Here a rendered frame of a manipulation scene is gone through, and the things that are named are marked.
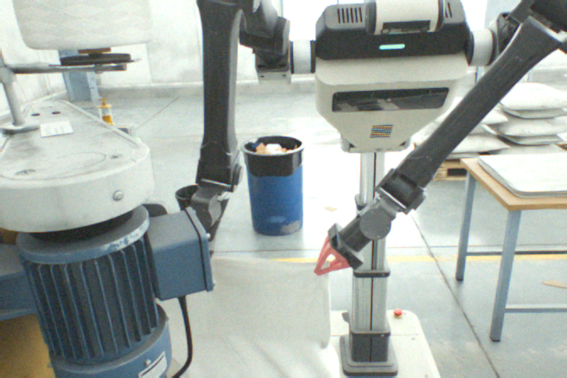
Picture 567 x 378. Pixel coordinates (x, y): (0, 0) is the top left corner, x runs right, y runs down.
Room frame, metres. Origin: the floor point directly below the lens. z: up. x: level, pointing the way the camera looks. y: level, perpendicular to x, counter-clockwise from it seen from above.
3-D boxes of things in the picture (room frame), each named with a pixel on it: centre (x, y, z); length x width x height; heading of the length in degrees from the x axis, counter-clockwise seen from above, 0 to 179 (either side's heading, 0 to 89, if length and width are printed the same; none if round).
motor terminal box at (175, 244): (0.55, 0.16, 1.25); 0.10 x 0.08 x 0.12; 23
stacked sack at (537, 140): (4.22, -2.29, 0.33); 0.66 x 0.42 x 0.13; 0
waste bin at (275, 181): (3.12, 0.10, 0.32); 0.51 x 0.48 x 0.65; 178
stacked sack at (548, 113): (4.23, -2.30, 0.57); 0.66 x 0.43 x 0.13; 178
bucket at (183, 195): (3.25, 0.74, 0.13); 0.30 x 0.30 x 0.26
